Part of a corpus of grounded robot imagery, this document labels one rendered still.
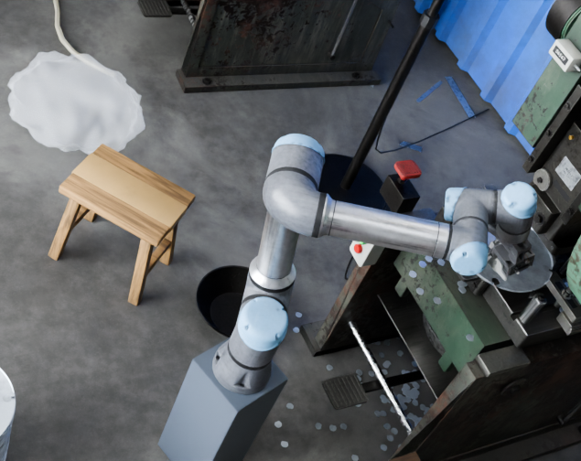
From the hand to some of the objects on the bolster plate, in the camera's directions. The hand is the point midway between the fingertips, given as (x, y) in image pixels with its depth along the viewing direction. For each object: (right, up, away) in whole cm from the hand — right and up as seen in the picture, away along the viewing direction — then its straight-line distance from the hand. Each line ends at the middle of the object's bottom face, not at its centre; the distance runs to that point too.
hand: (499, 266), depth 231 cm
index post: (+10, -14, +14) cm, 22 cm away
